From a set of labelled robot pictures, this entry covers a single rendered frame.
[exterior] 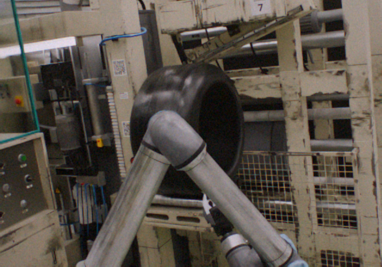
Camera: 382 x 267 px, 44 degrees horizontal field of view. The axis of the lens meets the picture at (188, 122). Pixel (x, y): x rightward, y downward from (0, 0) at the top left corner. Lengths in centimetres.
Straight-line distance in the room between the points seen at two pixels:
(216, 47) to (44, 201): 111
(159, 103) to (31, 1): 1063
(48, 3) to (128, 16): 1050
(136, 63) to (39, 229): 87
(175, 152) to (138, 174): 19
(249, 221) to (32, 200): 117
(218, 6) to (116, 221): 114
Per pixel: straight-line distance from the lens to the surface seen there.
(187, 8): 228
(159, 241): 237
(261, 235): 145
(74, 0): 276
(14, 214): 223
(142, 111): 193
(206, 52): 240
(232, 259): 166
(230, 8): 218
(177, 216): 212
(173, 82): 193
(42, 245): 229
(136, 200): 147
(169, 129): 134
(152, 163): 145
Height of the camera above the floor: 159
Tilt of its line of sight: 10 degrees down
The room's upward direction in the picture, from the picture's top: 8 degrees counter-clockwise
